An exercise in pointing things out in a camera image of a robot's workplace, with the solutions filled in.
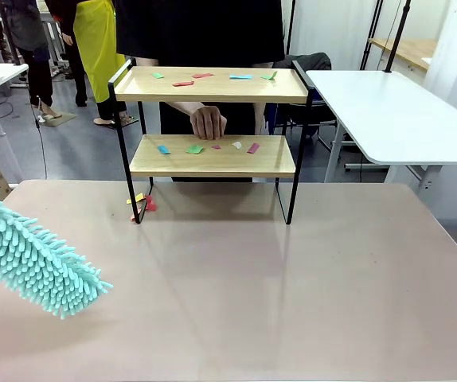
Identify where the person in dark clothes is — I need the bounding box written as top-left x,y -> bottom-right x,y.
0,0 -> 65,120

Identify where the person in black shirt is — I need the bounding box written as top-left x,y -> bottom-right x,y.
112,0 -> 286,184

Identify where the beige floor mat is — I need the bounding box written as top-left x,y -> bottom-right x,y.
38,112 -> 78,128

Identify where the person's right hand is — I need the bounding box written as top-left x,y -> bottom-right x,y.
189,105 -> 229,141

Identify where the wooden top table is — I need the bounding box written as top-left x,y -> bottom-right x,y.
367,37 -> 439,73

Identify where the turquoise chenille duster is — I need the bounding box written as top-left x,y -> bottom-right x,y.
0,177 -> 114,320

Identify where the person's left forearm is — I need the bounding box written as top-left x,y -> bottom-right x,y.
252,61 -> 274,136

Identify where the thin black tripod stand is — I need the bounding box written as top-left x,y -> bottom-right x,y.
358,0 -> 385,71

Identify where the black chair with jacket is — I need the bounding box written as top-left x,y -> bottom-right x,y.
271,52 -> 339,141

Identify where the two-tier wood metal shelf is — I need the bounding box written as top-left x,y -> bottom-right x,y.
107,57 -> 316,226

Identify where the person in yellow apron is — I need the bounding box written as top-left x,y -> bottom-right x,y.
45,0 -> 131,127

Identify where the person's right forearm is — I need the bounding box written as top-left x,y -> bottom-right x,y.
159,101 -> 204,117

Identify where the thick black stand pole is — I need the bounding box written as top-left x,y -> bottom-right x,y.
385,0 -> 412,74

